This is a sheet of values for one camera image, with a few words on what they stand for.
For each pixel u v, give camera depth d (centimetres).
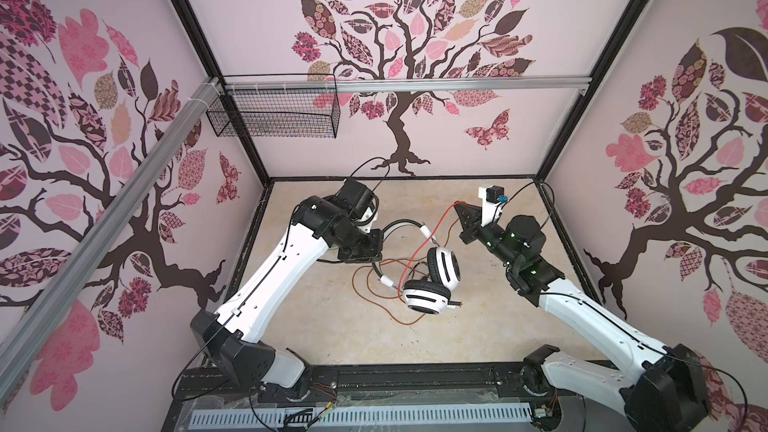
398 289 62
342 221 49
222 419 70
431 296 57
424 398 73
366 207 58
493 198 61
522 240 55
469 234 67
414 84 94
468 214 67
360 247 59
